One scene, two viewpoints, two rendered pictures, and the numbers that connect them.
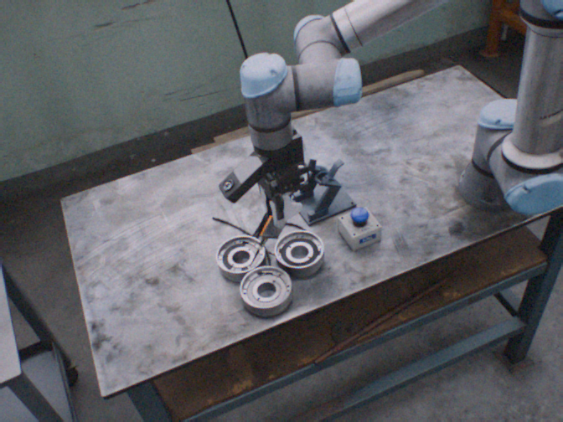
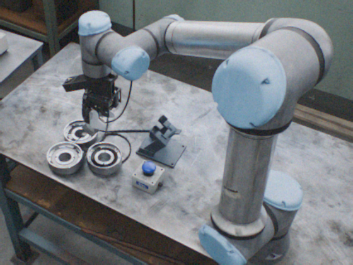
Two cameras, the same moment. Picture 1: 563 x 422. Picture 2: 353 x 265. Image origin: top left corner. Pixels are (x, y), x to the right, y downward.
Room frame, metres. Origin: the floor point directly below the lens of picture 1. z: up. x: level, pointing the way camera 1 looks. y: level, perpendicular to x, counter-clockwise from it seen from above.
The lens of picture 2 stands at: (0.24, -0.76, 1.86)
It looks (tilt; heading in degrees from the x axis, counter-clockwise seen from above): 46 degrees down; 48
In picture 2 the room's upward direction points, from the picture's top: straight up
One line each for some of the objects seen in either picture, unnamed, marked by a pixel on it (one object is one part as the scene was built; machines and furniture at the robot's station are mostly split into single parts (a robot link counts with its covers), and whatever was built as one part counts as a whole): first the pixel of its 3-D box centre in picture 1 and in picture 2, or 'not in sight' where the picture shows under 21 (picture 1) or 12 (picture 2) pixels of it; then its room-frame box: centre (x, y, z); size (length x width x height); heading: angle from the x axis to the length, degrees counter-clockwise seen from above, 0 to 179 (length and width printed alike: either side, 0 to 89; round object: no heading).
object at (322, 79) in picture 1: (324, 79); (128, 53); (0.83, -0.10, 1.23); 0.11 x 0.11 x 0.08; 89
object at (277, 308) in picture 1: (266, 292); (65, 159); (0.71, 0.05, 0.82); 0.10 x 0.10 x 0.04
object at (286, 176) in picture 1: (279, 163); (100, 89); (0.81, -0.01, 1.07); 0.09 x 0.08 x 0.12; 110
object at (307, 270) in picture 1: (299, 254); (104, 159); (0.80, -0.03, 0.82); 0.10 x 0.10 x 0.04
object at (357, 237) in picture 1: (362, 227); (149, 177); (0.85, -0.17, 0.82); 0.08 x 0.07 x 0.05; 107
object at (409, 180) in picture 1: (322, 194); (171, 147); (1.01, -0.11, 0.79); 1.20 x 0.60 x 0.02; 107
